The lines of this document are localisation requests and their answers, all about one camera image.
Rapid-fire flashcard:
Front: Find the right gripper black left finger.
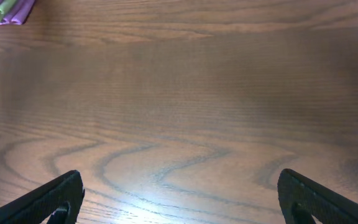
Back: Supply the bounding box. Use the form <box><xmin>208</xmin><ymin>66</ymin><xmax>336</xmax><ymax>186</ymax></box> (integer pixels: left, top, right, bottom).
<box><xmin>0</xmin><ymin>170</ymin><xmax>85</xmax><ymax>224</ymax></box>

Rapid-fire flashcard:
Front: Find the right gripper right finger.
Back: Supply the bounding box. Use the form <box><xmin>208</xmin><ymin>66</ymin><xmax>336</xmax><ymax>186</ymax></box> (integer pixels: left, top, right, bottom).
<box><xmin>277</xmin><ymin>169</ymin><xmax>358</xmax><ymax>224</ymax></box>

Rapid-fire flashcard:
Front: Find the purple folded cloth bottom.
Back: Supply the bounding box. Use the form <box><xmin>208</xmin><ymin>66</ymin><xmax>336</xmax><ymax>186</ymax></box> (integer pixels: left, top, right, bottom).
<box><xmin>0</xmin><ymin>0</ymin><xmax>36</xmax><ymax>26</ymax></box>

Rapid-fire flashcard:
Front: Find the light green folded cloth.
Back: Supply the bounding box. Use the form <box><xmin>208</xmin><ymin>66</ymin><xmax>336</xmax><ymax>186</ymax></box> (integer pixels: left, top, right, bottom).
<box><xmin>0</xmin><ymin>0</ymin><xmax>16</xmax><ymax>22</ymax></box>

